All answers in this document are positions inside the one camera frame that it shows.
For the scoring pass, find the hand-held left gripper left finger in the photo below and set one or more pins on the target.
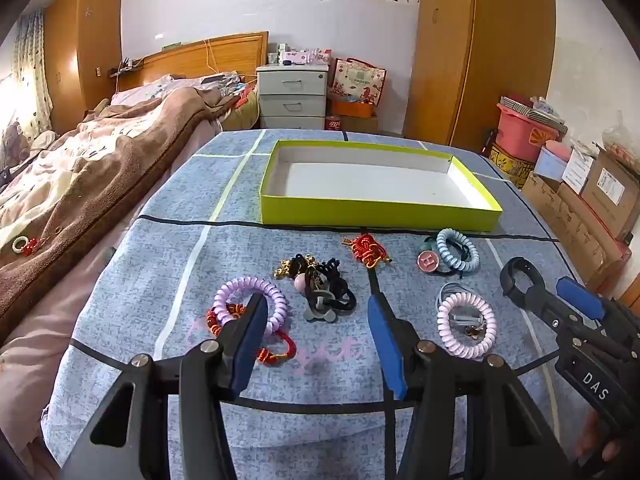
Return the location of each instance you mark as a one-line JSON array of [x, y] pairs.
[[250, 340]]

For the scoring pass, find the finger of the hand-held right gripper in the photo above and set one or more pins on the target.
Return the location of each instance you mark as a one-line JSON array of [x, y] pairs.
[[580, 300], [547, 310]]

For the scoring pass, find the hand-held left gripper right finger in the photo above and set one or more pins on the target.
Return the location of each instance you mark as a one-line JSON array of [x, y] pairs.
[[385, 345]]

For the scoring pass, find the black wristband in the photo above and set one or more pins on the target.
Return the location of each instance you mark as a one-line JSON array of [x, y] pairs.
[[512, 292]]

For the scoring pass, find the green cardboard box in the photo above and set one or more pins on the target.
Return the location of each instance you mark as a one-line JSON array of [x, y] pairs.
[[360, 180]]

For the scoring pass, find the person's right hand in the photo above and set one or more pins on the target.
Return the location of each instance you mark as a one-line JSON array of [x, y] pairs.
[[595, 440]]

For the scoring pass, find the large cardboard box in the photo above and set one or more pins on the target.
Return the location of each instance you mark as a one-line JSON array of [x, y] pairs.
[[570, 225]]

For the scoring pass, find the blue patterned tablecloth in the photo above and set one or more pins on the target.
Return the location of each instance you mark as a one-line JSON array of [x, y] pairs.
[[310, 435]]

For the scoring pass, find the printed cardboard box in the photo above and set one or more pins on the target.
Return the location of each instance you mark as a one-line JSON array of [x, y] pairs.
[[612, 190]]

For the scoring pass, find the white labelled box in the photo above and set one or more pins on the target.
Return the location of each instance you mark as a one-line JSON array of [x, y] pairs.
[[577, 167]]

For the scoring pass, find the blue box pink lid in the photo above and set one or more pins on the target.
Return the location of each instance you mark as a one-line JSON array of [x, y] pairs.
[[552, 160]]

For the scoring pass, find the yellow patterned box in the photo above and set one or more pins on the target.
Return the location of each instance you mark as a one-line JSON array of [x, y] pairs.
[[510, 165]]

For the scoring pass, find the pink plastic bin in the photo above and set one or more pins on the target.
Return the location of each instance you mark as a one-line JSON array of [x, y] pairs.
[[520, 132]]

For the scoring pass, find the patterned gift boxes stack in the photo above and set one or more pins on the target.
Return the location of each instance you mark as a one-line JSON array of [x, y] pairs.
[[535, 107]]

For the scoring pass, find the brown floral blanket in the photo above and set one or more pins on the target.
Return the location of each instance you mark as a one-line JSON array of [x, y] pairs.
[[125, 170]]

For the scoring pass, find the small cardboard box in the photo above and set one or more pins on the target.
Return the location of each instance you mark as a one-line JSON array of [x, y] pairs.
[[362, 124]]

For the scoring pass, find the red cola bottle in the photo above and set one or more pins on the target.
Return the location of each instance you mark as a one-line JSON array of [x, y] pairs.
[[333, 123]]

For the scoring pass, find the orange basket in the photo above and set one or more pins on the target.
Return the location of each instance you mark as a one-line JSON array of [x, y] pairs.
[[352, 108]]

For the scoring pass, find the white drawer cabinet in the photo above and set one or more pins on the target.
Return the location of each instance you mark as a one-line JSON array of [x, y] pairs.
[[292, 90]]

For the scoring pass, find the clothes pile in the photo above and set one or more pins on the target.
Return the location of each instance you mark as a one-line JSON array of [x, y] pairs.
[[225, 85]]

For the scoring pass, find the large wooden wardrobe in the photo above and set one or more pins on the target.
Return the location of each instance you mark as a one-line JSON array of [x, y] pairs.
[[500, 50]]

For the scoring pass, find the red patterned gift bag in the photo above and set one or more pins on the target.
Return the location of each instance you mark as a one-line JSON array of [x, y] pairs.
[[357, 82]]

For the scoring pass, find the wooden bed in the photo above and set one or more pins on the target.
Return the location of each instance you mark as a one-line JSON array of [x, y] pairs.
[[225, 55]]

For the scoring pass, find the pink packets pile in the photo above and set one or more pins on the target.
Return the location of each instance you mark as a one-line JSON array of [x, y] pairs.
[[305, 55]]

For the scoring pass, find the dark bedside clutter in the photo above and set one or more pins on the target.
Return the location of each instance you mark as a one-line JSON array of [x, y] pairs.
[[125, 66]]

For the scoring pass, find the brown teddy bear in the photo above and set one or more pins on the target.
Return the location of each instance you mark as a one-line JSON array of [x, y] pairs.
[[12, 142]]

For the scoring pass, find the small light wooden wardrobe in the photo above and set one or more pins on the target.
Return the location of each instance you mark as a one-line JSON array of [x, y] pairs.
[[85, 50]]

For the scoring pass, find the floral curtain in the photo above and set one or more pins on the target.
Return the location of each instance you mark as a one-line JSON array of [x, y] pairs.
[[32, 75]]

